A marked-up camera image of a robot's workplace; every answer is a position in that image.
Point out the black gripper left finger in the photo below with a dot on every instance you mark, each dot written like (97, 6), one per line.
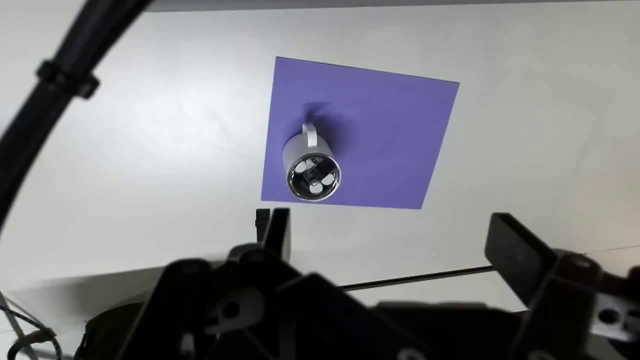
(275, 230)

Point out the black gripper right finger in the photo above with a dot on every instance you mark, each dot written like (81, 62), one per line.
(516, 257)

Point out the small silver metal cup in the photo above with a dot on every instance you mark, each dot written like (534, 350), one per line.
(294, 144)

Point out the purple square mat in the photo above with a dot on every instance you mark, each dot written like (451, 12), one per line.
(392, 132)

